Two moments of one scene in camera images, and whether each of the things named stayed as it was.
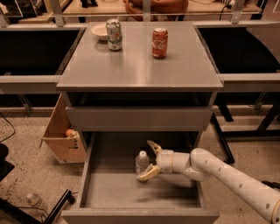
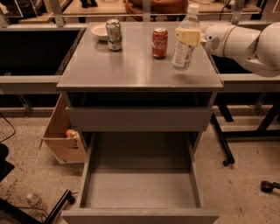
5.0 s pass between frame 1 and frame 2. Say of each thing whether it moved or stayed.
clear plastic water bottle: moved
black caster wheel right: stayed
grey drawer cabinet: stayed
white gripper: moved
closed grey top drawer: stayed
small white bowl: stayed
